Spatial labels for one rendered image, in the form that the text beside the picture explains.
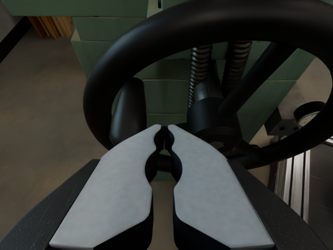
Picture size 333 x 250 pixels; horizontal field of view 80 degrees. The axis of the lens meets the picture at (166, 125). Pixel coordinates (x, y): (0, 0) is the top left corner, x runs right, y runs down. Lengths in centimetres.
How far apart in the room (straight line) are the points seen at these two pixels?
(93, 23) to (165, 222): 86
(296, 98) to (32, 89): 149
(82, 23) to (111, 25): 4
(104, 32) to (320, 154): 99
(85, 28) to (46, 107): 113
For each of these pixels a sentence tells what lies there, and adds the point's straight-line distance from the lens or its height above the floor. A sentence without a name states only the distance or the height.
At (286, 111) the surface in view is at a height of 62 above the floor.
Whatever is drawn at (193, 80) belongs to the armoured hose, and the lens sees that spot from 27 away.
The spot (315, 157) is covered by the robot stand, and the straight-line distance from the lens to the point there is 109.
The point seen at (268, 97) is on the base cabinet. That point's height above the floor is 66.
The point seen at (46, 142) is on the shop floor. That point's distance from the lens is 132.
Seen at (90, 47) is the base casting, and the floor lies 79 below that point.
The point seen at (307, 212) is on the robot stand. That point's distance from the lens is 95.
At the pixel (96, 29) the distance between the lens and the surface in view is 37.
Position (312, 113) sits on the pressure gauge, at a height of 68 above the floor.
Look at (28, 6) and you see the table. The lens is 39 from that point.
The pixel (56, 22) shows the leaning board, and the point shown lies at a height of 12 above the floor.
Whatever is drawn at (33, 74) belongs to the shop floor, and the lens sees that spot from 173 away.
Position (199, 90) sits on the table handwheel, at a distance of 26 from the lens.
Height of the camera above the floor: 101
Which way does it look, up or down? 58 degrees down
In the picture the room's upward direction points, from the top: 1 degrees clockwise
